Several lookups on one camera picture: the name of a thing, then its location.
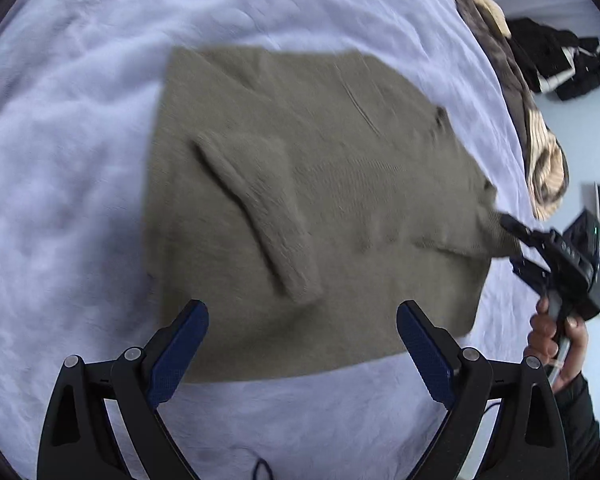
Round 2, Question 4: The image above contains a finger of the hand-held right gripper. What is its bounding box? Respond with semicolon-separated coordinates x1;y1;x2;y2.
499;213;551;257
510;256;552;293

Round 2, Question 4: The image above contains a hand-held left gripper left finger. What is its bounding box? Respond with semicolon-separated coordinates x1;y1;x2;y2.
37;300;210;480

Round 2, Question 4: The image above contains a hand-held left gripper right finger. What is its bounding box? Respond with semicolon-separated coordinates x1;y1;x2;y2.
396;300;571;480

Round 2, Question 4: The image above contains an olive brown knit sweater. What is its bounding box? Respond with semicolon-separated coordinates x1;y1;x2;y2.
145;46;525;384

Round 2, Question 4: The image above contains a person's right forearm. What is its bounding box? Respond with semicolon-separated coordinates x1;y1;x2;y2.
554;374;600;480

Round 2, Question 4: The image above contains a person's right hand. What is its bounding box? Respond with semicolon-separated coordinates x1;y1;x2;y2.
522;297;589;394

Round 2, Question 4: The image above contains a beige striped brown fleece garment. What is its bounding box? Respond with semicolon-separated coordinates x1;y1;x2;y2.
441;0;570;221

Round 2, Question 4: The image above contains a black and white jacket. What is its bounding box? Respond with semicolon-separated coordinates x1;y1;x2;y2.
507;17;600;102

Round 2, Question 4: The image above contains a lavender fleece blanket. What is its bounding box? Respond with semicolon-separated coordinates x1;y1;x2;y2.
0;0;556;480

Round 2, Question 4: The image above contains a black cable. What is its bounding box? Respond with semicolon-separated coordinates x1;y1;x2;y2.
251;452;275;480

